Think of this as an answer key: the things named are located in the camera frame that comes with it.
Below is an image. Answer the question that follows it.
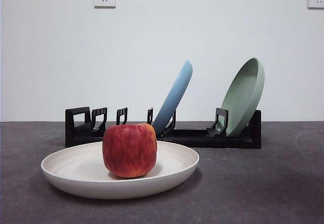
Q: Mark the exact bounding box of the green plate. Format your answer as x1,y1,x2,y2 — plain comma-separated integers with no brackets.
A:
220,57,266,137

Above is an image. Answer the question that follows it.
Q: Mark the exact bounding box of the red apple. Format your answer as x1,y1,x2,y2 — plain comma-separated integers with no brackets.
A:
102,123,157,178

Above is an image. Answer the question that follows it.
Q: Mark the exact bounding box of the pale yellow plate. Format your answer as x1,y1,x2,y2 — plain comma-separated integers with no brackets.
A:
40,140,200,200

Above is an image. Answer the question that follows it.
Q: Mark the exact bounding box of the black plate rack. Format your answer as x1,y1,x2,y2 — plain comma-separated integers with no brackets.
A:
65,106,262,149

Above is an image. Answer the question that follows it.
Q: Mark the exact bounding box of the blue plate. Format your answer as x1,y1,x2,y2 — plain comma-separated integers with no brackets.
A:
151,59,193,136

